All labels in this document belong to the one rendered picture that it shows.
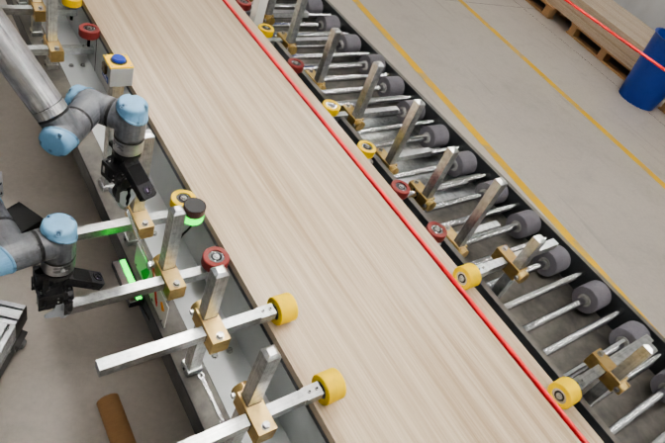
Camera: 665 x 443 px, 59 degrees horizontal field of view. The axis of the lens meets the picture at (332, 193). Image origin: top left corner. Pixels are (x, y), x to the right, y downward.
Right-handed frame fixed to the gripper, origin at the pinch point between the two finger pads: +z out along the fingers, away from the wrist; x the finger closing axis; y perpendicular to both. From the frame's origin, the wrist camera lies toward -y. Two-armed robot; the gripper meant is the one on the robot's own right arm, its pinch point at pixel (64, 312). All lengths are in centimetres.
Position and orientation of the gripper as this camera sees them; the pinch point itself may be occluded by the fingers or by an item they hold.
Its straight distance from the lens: 170.5
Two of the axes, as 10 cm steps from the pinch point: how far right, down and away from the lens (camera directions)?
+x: 5.1, 6.8, -5.2
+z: -3.2, 7.1, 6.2
